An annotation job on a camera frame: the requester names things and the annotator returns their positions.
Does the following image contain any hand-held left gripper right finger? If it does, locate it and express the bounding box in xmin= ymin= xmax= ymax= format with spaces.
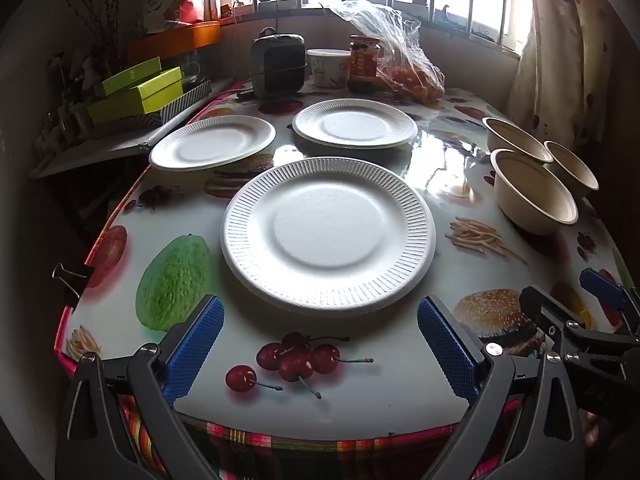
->
xmin=416 ymin=296 xmax=587 ymax=480

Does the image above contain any cream patterned curtain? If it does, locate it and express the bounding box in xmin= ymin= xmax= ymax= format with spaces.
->
xmin=505 ymin=0 xmax=640 ymax=146

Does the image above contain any glass jar with red label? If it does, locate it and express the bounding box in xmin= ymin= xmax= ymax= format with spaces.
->
xmin=348 ymin=35 xmax=381 ymax=93

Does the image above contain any black binder clip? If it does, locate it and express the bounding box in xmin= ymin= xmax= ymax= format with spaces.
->
xmin=51 ymin=263 xmax=96 ymax=297

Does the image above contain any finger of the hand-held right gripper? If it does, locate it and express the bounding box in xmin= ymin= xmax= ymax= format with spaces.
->
xmin=580 ymin=267 xmax=640 ymax=333
xmin=519 ymin=285 xmax=640 ymax=361

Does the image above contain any food printed tablecloth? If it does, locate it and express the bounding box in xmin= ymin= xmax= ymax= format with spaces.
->
xmin=54 ymin=80 xmax=631 ymax=436

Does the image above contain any white paper plate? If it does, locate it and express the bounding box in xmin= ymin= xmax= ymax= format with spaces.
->
xmin=292 ymin=98 xmax=419 ymax=149
xmin=149 ymin=115 xmax=277 ymax=172
xmin=221 ymin=157 xmax=437 ymax=317

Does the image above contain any orange storage box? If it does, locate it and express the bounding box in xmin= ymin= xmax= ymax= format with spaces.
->
xmin=127 ymin=21 xmax=222 ymax=63

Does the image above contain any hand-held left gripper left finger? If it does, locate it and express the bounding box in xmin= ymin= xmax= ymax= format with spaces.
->
xmin=54 ymin=294 xmax=226 ymax=480

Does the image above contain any white plastic tub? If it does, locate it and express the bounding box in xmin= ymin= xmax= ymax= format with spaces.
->
xmin=306 ymin=49 xmax=352 ymax=87

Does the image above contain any striped cardboard box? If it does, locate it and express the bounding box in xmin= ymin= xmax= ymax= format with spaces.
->
xmin=90 ymin=79 xmax=213 ymax=128

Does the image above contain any small grey fan heater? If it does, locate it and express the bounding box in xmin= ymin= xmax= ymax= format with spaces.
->
xmin=250 ymin=27 xmax=307 ymax=100

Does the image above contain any beige paper bowl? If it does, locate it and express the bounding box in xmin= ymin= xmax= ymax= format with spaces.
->
xmin=544 ymin=140 xmax=600 ymax=200
xmin=482 ymin=117 xmax=554 ymax=165
xmin=491 ymin=148 xmax=579 ymax=237

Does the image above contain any grey flat board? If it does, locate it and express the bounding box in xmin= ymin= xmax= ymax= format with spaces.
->
xmin=30 ymin=127 xmax=168 ymax=179

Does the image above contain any white window frame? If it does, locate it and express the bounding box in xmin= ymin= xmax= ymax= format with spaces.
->
xmin=220 ymin=0 xmax=531 ymax=51

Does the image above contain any clear plastic bag of oranges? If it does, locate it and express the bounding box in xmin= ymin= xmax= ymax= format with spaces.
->
xmin=327 ymin=0 xmax=446 ymax=106

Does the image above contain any lime green box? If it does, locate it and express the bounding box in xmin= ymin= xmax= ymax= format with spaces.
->
xmin=87 ymin=66 xmax=185 ymax=123
xmin=95 ymin=56 xmax=163 ymax=97

